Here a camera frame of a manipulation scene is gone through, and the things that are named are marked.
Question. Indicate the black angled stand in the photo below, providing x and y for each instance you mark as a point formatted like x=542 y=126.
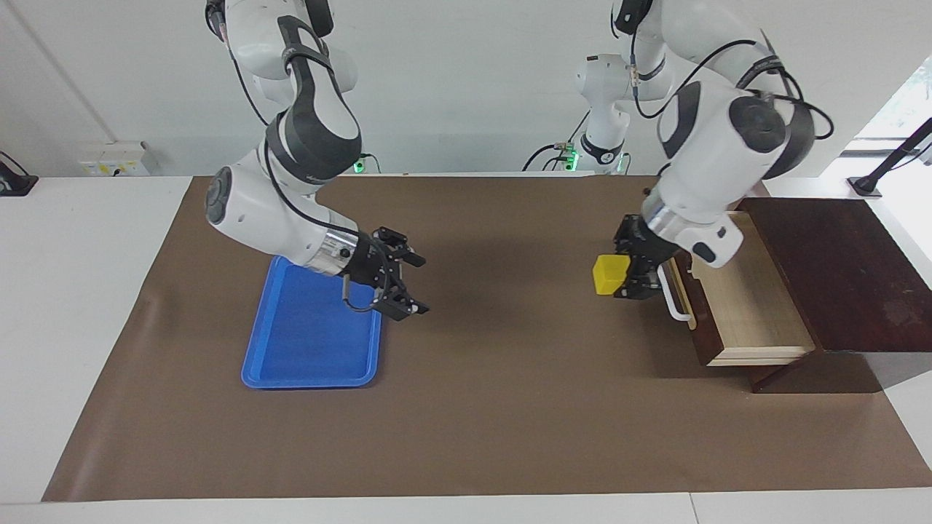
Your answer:
x=892 y=156

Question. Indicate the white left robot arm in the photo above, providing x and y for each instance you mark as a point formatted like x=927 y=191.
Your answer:
x=713 y=160

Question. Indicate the white wall socket box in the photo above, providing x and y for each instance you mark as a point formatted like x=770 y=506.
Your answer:
x=116 y=160

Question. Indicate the yellow block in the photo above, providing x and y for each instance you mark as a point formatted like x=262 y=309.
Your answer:
x=609 y=275

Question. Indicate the dark wooden cabinet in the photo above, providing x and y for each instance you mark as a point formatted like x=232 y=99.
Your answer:
x=844 y=269

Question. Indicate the blue plastic tray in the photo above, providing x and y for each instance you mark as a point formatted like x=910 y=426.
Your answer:
x=306 y=335

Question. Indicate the brown table mat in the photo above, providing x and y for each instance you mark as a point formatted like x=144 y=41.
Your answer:
x=473 y=407

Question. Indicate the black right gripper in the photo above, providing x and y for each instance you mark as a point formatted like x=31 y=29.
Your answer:
x=375 y=262

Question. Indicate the black desk clamp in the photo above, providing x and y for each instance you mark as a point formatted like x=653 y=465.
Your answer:
x=14 y=182

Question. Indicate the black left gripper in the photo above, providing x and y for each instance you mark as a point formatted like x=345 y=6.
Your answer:
x=648 y=251

